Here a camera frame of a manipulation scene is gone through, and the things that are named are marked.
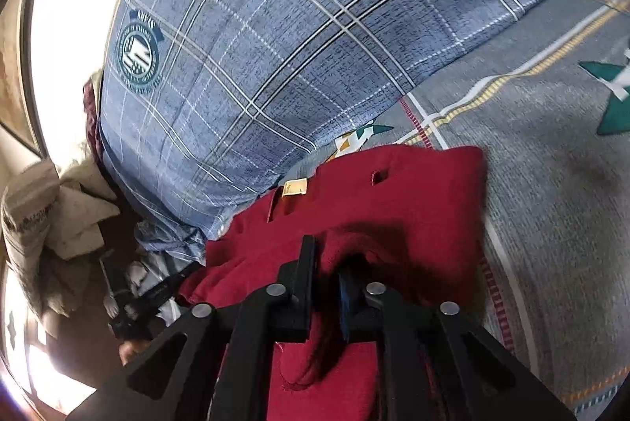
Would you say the grey patterned bed sheet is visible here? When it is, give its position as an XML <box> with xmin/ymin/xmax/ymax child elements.
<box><xmin>308</xmin><ymin>0</ymin><xmax>629</xmax><ymax>420</ymax></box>

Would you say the beige crumpled cloth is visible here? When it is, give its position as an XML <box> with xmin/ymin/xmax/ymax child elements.
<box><xmin>1</xmin><ymin>154</ymin><xmax>120</xmax><ymax>317</ymax></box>

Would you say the dark red small garment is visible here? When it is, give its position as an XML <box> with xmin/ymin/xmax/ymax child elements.
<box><xmin>180</xmin><ymin>145</ymin><xmax>487</xmax><ymax>420</ymax></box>

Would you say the blue plaid pillow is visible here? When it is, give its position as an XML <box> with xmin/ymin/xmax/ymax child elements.
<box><xmin>100</xmin><ymin>0</ymin><xmax>543</xmax><ymax>260</ymax></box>

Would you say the person left hand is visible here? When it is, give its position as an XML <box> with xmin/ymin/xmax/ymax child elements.
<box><xmin>119</xmin><ymin>339</ymin><xmax>150</xmax><ymax>365</ymax></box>

